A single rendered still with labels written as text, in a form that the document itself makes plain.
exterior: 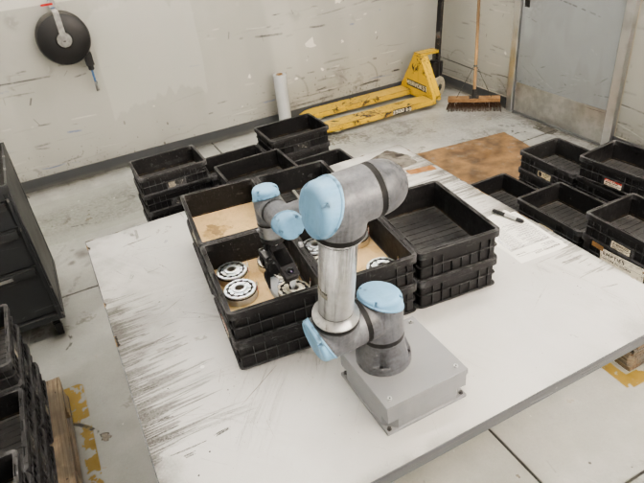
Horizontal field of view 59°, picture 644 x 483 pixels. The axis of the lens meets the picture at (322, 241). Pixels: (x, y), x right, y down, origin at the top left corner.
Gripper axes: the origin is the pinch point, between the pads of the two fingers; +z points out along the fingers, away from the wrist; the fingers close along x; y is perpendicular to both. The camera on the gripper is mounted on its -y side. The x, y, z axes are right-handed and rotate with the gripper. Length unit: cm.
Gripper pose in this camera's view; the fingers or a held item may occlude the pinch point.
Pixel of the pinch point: (285, 293)
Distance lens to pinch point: 172.2
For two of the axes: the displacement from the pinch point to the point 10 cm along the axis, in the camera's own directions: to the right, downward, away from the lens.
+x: -8.8, 3.2, -3.5
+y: -4.7, -4.4, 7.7
